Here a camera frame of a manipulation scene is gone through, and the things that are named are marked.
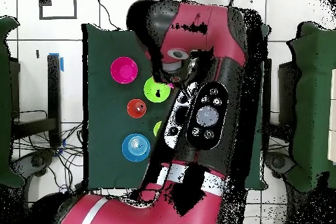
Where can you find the lime green cup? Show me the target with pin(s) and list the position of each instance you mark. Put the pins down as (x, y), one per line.
(157, 128)

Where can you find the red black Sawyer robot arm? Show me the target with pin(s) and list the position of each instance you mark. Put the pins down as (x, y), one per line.
(210, 129)

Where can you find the small green bowl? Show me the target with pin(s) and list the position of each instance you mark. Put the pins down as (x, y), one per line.
(155, 90)

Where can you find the orange cup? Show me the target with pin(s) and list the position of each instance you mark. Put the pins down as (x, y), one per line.
(136, 108)

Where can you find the medium blue bowl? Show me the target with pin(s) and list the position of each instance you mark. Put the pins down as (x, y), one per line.
(136, 147)

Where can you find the small red-pink bowl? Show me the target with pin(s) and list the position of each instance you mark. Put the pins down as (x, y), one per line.
(124, 70)

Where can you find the dark green table cloth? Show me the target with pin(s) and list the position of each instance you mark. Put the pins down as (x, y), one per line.
(105, 145)

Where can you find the black wheel base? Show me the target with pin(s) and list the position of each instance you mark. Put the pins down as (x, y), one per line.
(278, 162)
(37, 161)

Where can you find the green covered side table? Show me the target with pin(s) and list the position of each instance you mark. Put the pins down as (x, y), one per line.
(5, 103)
(315, 103)

